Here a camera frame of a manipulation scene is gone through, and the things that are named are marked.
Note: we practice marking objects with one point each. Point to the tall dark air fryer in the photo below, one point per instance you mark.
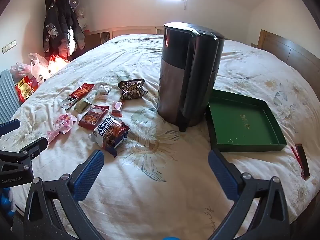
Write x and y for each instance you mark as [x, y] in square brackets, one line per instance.
[187, 80]

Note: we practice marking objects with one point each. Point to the white plastic bag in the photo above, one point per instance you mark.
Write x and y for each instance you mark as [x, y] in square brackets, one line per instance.
[38, 67]

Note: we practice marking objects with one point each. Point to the black puffer jacket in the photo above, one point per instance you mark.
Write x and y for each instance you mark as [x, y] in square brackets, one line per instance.
[67, 20]

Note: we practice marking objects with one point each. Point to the light blue ribbed suitcase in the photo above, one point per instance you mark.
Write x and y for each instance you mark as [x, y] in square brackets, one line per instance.
[7, 97]

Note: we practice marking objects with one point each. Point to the red yellow snack bag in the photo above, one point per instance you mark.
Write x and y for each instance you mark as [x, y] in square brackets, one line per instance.
[25, 90]

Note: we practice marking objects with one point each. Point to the blue plastic object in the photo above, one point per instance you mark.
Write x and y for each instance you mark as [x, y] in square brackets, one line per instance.
[5, 202]

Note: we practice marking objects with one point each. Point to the small green snack packet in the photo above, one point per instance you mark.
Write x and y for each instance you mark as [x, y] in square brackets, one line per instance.
[82, 105]

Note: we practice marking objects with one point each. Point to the wall socket strip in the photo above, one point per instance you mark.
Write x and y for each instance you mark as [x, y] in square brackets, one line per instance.
[9, 46]

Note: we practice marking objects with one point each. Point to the wooden headboard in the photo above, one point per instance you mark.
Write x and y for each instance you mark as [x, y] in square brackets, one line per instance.
[287, 47]

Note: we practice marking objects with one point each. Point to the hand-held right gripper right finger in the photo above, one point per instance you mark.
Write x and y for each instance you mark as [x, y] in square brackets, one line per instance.
[222, 177]

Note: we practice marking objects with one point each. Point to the red white snack packet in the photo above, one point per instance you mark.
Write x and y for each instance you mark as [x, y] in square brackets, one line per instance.
[78, 93]

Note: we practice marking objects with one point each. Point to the dark red windowed snack packet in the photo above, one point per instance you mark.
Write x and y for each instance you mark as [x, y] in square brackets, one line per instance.
[92, 117]

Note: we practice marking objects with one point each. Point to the black red flat box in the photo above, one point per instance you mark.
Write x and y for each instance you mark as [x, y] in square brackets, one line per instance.
[302, 160]

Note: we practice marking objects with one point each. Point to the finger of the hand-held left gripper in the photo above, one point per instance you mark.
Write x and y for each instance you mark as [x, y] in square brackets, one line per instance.
[10, 127]
[32, 146]

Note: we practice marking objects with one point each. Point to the pinkish plastic bag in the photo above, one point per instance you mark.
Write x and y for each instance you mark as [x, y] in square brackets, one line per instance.
[20, 70]

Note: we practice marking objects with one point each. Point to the orange plastic bag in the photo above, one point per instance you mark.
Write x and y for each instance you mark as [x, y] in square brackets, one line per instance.
[57, 63]

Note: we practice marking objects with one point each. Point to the small red bar packet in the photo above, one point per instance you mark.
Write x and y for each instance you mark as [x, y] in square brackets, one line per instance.
[117, 108]

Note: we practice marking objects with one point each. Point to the green cardboard tray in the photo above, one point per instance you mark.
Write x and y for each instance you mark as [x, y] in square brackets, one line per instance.
[240, 125]

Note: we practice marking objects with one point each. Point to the camouflage dark jacket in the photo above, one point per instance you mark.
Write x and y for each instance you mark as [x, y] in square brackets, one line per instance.
[51, 30]

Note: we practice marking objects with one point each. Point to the white hanging plastic bags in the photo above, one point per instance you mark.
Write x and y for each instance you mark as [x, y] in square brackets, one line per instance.
[82, 20]

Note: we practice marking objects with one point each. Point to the clear white candy packet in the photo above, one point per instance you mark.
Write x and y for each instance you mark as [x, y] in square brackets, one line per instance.
[103, 90]

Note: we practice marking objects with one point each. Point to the small white fan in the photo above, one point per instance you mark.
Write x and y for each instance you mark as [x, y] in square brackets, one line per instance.
[74, 2]

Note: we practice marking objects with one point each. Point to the large cookie packet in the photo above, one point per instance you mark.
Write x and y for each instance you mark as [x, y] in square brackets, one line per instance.
[110, 135]

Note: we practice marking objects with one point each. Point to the brown black snack packet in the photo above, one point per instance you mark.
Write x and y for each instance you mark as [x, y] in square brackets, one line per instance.
[132, 90]

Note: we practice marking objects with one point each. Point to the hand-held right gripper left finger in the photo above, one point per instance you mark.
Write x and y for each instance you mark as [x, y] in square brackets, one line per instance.
[90, 175]

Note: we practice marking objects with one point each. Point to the low wooden shelf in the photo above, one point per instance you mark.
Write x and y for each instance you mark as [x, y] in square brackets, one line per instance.
[120, 32]

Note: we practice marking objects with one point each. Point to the pink cartoon snack packet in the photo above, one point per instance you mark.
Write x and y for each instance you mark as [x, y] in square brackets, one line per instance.
[62, 125]

